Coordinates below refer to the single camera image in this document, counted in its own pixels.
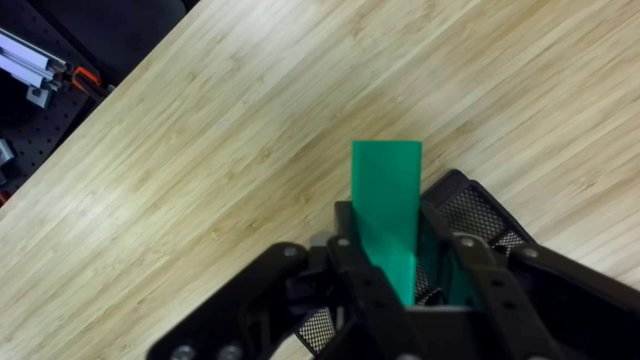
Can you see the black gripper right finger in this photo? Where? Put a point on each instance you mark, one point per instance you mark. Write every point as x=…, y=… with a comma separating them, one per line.
x=506, y=293

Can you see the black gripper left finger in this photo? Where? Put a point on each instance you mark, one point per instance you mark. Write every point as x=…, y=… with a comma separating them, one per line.
x=267, y=293

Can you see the green rectangular block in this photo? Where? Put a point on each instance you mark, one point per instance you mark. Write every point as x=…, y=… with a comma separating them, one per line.
x=387, y=201

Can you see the black mesh box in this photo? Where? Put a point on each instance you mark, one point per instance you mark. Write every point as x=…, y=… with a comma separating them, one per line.
x=470, y=206

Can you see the silver aluminium extrusion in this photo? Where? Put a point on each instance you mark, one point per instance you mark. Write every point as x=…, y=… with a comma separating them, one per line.
x=31, y=71

